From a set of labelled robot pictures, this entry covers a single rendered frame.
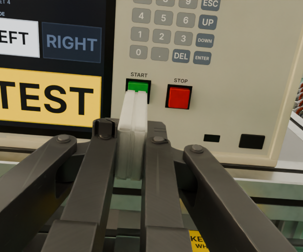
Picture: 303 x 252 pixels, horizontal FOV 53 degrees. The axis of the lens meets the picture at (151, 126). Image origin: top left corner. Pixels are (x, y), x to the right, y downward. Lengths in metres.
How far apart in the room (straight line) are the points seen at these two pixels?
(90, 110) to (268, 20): 0.18
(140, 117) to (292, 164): 0.22
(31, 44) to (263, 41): 0.20
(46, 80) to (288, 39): 0.22
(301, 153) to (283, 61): 0.13
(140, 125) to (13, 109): 0.18
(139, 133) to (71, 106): 0.15
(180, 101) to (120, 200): 0.11
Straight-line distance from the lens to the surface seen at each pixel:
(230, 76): 0.29
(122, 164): 0.16
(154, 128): 0.17
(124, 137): 0.15
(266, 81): 0.30
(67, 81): 0.29
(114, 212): 0.50
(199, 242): 0.29
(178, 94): 0.28
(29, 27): 0.29
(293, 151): 0.39
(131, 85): 0.27
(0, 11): 0.29
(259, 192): 0.31
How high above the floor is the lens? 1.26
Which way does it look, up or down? 22 degrees down
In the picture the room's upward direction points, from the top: 6 degrees clockwise
